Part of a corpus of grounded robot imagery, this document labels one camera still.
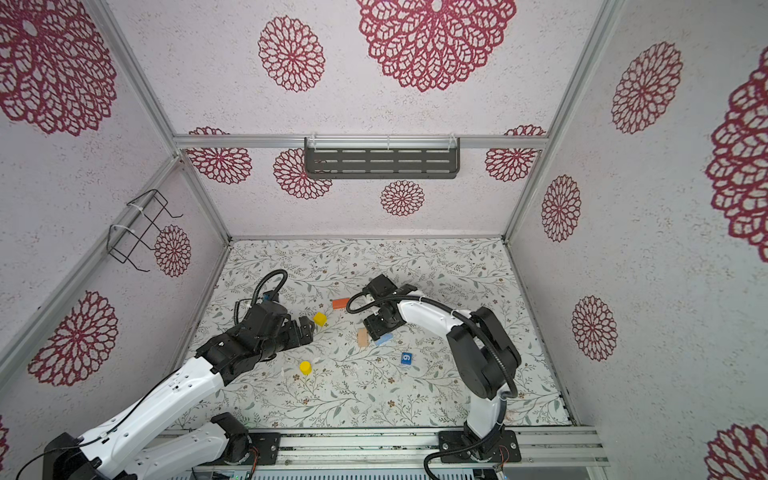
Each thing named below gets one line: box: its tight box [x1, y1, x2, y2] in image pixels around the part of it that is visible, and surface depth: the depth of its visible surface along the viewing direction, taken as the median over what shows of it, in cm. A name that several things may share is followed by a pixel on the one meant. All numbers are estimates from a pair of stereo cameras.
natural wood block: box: [358, 328, 368, 347], surface depth 94 cm
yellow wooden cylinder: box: [299, 360, 313, 376], surface depth 87 cm
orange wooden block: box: [332, 298, 350, 310], surface depth 105 cm
